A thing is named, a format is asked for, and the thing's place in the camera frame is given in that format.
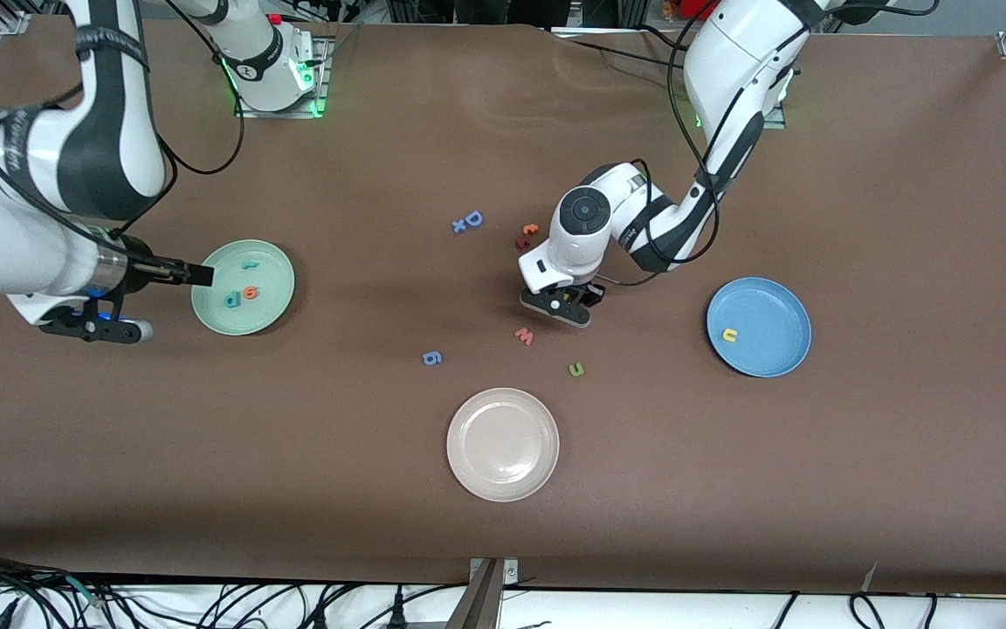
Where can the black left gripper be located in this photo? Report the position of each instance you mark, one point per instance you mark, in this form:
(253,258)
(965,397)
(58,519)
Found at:
(592,292)

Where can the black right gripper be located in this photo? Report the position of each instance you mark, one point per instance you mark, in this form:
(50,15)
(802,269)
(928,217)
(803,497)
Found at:
(145,267)

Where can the teal foam letter p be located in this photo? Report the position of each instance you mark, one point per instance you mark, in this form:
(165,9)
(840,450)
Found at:
(230,301)

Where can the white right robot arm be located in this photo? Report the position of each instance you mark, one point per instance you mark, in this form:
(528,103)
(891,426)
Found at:
(23,236)

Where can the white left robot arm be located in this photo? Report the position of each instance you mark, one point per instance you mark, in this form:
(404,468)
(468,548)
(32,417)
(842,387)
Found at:
(730,52)

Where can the pink-red foam letter w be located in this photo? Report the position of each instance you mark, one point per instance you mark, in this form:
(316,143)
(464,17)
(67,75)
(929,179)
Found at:
(525,336)

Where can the dark red foam letter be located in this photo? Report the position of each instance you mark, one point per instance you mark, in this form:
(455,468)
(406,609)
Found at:
(521,241)

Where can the pale green round plate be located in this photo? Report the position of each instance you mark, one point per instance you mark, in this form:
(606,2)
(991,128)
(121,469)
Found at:
(267,319)

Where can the blue foam letter D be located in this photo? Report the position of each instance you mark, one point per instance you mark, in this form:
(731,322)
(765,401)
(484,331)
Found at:
(468,217)

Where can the blue foam letter g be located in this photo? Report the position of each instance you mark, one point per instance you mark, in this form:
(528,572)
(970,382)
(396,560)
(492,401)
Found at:
(432,357)

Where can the beige round plate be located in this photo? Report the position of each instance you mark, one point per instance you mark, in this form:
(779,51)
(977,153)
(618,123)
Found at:
(503,445)

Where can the blue round plate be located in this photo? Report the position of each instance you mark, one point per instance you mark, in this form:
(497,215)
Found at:
(774,306)

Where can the red box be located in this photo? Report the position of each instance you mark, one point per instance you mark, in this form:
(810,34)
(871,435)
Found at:
(691,7)

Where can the black power plug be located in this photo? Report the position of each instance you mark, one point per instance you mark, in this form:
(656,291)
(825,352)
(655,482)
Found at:
(397,611)

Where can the white paper tag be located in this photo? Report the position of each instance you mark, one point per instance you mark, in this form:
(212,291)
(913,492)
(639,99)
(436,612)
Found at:
(870,578)

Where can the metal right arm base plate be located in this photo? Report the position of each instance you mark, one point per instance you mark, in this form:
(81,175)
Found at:
(280,113)

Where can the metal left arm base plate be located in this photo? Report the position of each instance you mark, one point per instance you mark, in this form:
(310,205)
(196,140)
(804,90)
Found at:
(778,118)

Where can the metal table edge bracket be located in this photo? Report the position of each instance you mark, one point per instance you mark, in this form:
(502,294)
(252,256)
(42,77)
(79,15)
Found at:
(485,603)

